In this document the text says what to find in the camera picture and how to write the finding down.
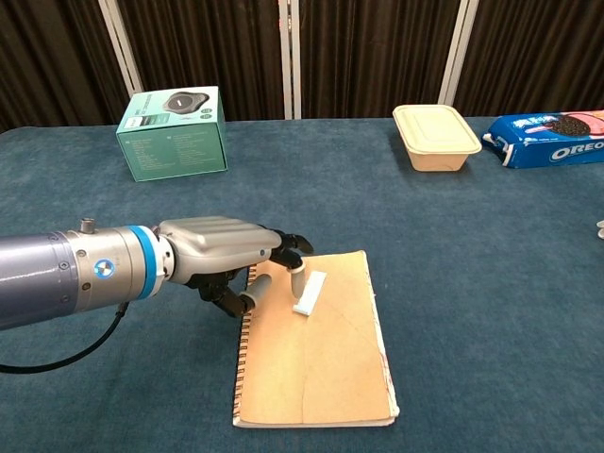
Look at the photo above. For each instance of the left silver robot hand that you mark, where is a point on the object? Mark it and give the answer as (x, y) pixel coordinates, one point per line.
(217, 245)

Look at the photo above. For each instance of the small light blue eraser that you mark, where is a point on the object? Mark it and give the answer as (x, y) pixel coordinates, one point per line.
(310, 295)

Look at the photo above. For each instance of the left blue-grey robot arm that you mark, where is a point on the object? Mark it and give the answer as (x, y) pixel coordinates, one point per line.
(47, 273)

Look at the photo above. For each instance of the yellow spiral notebook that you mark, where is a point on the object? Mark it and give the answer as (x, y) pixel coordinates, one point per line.
(325, 358)

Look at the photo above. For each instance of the teal speaker product box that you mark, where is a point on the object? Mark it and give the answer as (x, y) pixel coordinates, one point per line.
(172, 146)

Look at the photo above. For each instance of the dark curtain screen panel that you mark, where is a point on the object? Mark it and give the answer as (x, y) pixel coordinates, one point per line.
(542, 47)
(377, 47)
(47, 56)
(203, 47)

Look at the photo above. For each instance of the cream lidded food container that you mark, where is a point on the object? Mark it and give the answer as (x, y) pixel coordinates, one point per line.
(436, 129)

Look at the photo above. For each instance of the blue felt table cover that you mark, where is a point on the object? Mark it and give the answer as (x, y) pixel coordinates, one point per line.
(472, 307)

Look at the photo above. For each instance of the blue Oreo cookie package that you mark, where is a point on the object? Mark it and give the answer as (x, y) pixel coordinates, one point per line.
(542, 146)

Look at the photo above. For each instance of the white tweezer finger extension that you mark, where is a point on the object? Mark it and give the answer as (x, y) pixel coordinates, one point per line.
(601, 231)

